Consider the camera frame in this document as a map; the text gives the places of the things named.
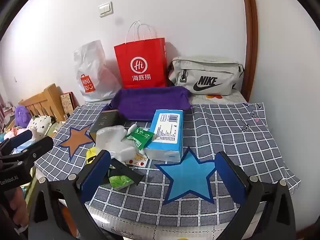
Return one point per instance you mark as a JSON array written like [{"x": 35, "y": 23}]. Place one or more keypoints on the purple plush toy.
[{"x": 21, "y": 115}]

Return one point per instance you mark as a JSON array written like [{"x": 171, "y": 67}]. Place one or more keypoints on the white polka-dot pillow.
[{"x": 40, "y": 123}]

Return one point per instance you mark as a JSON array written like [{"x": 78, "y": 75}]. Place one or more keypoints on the grey waist bag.
[{"x": 212, "y": 67}]

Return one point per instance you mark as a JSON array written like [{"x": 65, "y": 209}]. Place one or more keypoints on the blue tissue pack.
[{"x": 165, "y": 130}]

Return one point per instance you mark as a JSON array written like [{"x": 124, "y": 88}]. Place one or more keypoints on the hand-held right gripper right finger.
[{"x": 230, "y": 180}]

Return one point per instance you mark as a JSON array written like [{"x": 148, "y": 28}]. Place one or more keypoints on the white plastic shopping bag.
[{"x": 95, "y": 67}]

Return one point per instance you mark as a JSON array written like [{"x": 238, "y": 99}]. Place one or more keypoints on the clear plastic bag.
[{"x": 110, "y": 135}]

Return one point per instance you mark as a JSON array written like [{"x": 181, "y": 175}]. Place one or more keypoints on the green wet wipe packet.
[{"x": 140, "y": 136}]

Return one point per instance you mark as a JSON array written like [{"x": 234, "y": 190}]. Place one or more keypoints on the red paper bag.
[{"x": 140, "y": 55}]

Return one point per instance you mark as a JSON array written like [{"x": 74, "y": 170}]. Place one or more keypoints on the grey checked star blanket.
[{"x": 225, "y": 135}]

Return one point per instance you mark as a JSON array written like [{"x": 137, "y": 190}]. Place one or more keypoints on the white light switch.
[{"x": 105, "y": 9}]

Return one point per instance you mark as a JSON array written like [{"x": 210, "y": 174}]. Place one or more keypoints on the brown patterned book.
[{"x": 66, "y": 103}]

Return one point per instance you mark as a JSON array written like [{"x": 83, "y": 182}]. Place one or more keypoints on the light green tissue packet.
[{"x": 120, "y": 181}]

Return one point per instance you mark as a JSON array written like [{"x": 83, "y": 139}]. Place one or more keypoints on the yellow striped pouch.
[{"x": 91, "y": 155}]

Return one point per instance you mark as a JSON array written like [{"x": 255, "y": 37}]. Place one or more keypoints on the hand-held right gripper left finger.
[{"x": 96, "y": 175}]

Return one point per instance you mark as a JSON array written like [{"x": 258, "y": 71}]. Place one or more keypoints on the white patterned bed sheet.
[{"x": 215, "y": 97}]

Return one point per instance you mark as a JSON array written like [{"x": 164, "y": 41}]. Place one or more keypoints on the purple towel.
[{"x": 150, "y": 102}]

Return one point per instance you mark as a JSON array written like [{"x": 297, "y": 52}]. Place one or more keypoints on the light wooden headboard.
[{"x": 47, "y": 100}]

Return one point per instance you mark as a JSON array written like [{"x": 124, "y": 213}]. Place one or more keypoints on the dark green tin box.
[{"x": 106, "y": 122}]

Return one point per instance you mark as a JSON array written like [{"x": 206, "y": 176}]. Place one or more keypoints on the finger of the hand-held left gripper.
[
  {"x": 41, "y": 143},
  {"x": 21, "y": 137}
]

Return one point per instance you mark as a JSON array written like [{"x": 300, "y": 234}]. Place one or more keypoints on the fruit print card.
[{"x": 137, "y": 160}]

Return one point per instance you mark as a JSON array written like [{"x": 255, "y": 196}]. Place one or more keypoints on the brown wooden frame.
[{"x": 251, "y": 42}]

